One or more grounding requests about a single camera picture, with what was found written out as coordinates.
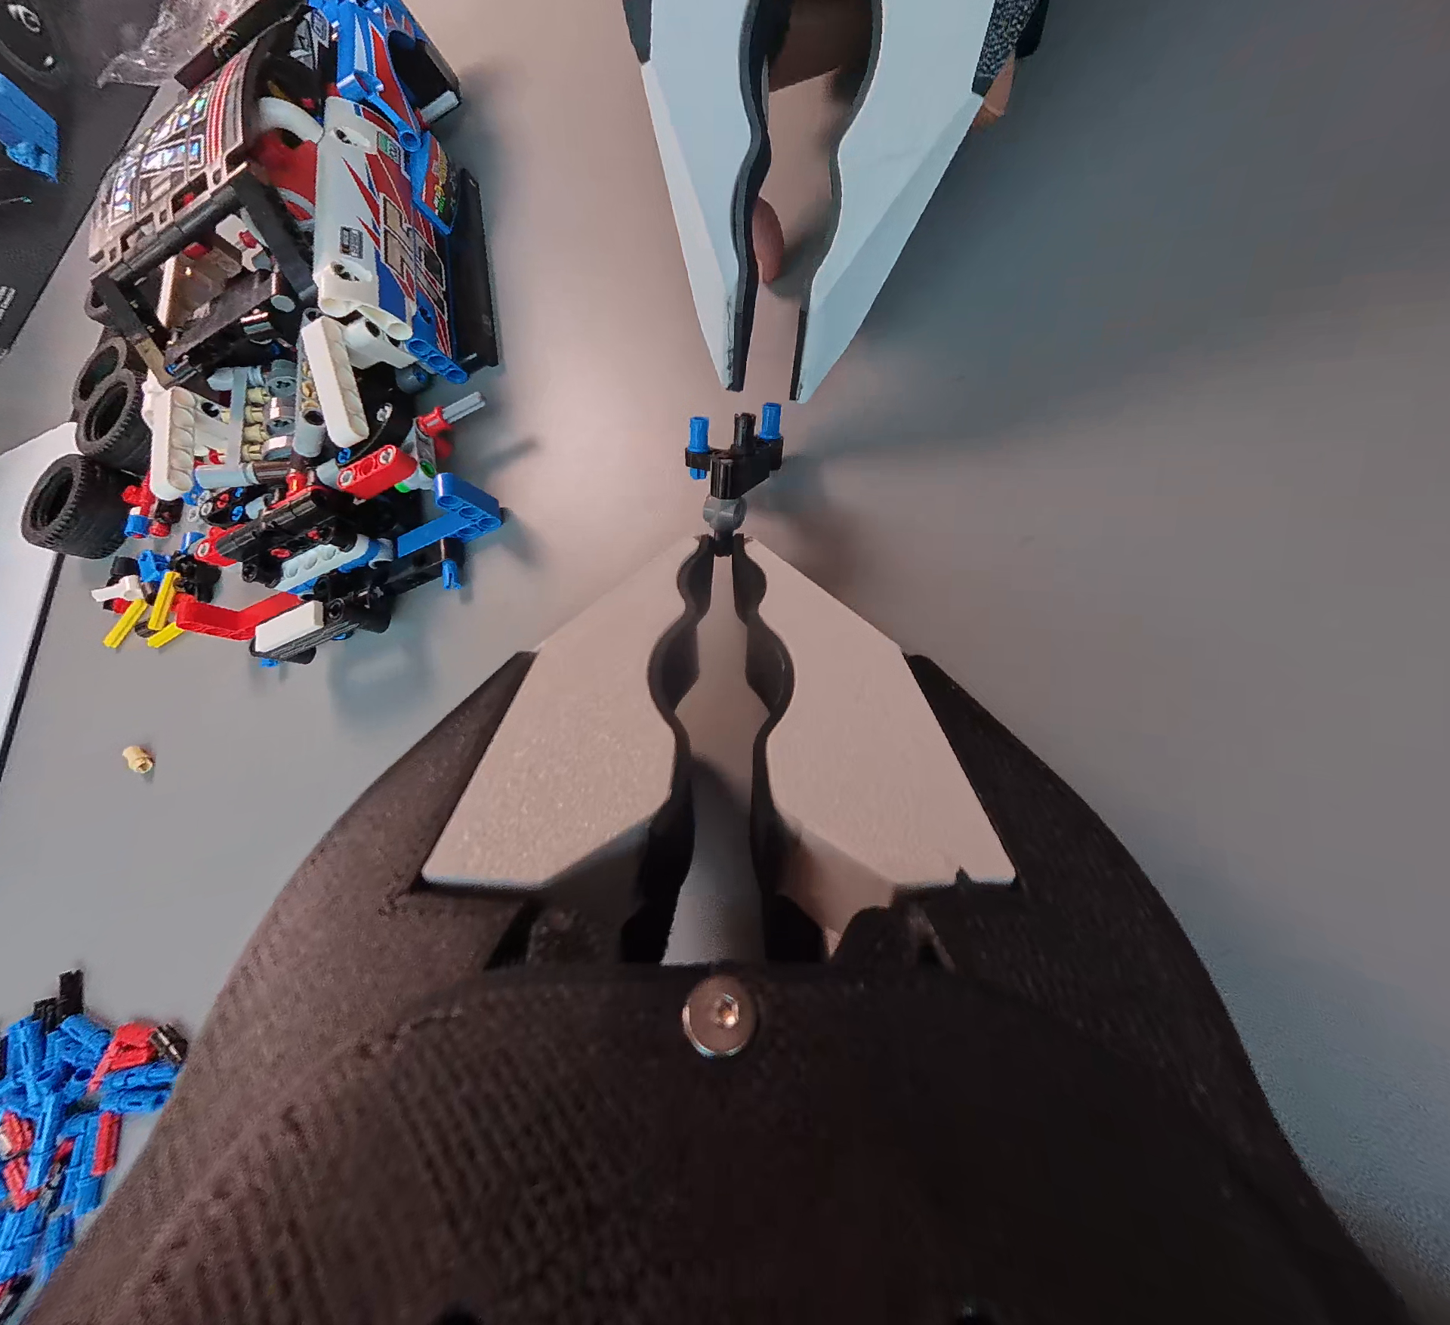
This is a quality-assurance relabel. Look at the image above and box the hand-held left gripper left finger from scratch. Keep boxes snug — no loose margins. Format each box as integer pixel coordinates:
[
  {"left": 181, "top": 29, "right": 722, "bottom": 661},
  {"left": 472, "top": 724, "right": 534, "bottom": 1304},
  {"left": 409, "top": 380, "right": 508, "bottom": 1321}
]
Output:
[{"left": 419, "top": 538, "right": 717, "bottom": 896}]

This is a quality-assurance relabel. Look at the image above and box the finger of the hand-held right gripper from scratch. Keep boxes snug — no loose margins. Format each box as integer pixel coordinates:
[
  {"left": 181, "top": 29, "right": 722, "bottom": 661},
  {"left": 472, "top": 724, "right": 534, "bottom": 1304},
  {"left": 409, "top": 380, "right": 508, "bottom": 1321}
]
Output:
[
  {"left": 787, "top": 0, "right": 1034, "bottom": 405},
  {"left": 639, "top": 0, "right": 815, "bottom": 393}
]

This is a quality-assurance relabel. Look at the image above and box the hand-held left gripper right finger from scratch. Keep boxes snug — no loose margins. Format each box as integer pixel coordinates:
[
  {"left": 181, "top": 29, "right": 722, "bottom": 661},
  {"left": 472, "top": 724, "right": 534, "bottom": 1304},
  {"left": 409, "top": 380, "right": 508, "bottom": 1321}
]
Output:
[{"left": 731, "top": 538, "right": 1019, "bottom": 899}]

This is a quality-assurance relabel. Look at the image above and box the black brick beam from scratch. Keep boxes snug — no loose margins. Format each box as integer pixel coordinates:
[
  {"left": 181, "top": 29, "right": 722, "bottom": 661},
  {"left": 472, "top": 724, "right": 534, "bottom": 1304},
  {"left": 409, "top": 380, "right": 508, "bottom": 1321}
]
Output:
[{"left": 682, "top": 413, "right": 786, "bottom": 497}]

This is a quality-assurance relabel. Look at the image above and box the grey desk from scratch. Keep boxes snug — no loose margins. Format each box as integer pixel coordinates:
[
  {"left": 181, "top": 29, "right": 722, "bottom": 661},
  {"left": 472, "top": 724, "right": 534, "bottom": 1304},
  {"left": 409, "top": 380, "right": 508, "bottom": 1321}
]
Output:
[{"left": 0, "top": 0, "right": 1450, "bottom": 1325}]

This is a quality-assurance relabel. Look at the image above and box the person's right hand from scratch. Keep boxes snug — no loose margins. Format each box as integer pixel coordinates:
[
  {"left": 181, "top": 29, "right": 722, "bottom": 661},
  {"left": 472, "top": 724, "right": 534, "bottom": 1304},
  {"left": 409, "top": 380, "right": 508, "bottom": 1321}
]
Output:
[{"left": 742, "top": 0, "right": 1017, "bottom": 287}]

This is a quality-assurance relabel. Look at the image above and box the toy brick race car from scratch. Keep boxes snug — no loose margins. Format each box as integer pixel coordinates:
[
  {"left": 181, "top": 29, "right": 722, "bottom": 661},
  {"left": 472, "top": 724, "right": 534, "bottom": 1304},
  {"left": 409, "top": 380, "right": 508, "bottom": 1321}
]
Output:
[{"left": 85, "top": 0, "right": 507, "bottom": 669}]

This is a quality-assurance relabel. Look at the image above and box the heap of assorted loose bricks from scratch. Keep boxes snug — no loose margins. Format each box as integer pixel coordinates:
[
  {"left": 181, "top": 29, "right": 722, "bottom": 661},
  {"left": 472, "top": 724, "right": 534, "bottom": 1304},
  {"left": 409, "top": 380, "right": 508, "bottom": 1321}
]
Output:
[{"left": 96, "top": 486, "right": 228, "bottom": 654}]

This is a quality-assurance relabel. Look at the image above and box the white monitor base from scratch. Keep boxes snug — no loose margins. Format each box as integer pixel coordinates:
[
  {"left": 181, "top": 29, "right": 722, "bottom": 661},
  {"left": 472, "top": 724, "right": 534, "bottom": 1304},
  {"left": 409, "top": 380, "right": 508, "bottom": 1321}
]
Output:
[{"left": 0, "top": 424, "right": 114, "bottom": 774}]

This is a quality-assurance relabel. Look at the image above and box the pile of blue red pins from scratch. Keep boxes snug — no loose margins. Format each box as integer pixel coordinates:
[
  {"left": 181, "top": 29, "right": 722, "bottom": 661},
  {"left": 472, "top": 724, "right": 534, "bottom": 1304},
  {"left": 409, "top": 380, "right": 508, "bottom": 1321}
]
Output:
[{"left": 0, "top": 967, "right": 189, "bottom": 1307}]

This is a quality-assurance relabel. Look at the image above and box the toy car set box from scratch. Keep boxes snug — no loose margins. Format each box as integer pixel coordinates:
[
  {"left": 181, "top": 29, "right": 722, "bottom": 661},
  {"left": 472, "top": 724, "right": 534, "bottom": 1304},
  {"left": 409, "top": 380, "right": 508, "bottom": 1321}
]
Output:
[{"left": 0, "top": 0, "right": 173, "bottom": 360}]

